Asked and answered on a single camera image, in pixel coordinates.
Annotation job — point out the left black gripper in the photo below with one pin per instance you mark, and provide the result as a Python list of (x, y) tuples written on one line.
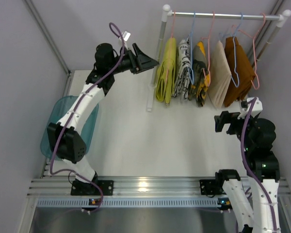
[(137, 62)]

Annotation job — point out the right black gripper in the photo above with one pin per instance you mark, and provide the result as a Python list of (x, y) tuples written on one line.
[(224, 121)]

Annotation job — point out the yellow-green trousers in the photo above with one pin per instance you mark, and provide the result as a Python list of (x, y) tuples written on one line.
[(164, 91)]

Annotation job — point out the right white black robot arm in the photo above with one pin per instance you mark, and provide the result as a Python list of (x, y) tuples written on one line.
[(256, 136)]

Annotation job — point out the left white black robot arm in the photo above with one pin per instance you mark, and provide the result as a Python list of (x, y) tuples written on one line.
[(64, 136)]

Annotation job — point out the black white print trousers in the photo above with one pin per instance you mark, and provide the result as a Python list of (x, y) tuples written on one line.
[(183, 70)]

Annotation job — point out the camouflage yellow trousers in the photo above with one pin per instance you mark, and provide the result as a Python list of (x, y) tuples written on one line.
[(201, 76)]

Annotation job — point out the beige trousers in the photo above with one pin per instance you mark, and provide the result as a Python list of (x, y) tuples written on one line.
[(220, 76)]

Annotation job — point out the brown trousers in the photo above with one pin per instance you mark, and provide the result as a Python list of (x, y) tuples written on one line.
[(244, 69)]

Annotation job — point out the white metal clothes rack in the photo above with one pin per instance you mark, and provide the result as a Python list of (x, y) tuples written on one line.
[(279, 19)]

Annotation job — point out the teal plastic bin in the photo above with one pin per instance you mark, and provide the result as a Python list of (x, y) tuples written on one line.
[(60, 108)]

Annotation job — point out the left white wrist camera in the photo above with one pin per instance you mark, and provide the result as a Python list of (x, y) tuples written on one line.
[(126, 35)]

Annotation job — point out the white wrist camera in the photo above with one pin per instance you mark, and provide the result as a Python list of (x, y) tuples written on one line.
[(126, 35), (245, 106)]

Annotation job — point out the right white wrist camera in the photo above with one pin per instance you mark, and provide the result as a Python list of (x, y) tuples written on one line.
[(245, 106)]

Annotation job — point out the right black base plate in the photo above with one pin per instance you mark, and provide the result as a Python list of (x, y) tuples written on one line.
[(210, 188)]

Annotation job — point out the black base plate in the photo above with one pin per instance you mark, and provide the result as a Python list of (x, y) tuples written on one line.
[(210, 188), (105, 187)]

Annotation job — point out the grey slotted cable duct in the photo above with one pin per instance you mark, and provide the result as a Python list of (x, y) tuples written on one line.
[(109, 202)]

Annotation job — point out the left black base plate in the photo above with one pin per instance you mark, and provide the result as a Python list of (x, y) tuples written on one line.
[(105, 187)]

